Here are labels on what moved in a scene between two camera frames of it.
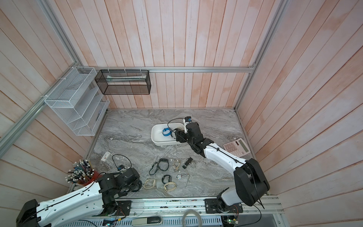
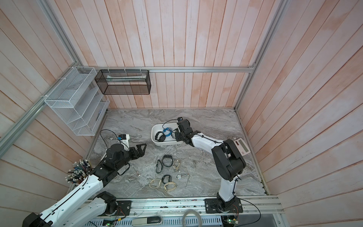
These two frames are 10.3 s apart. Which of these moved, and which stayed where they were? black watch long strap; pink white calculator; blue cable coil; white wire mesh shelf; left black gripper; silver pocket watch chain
Moved: black watch long strap; left black gripper
Stayed: white wire mesh shelf; silver pocket watch chain; blue cable coil; pink white calculator
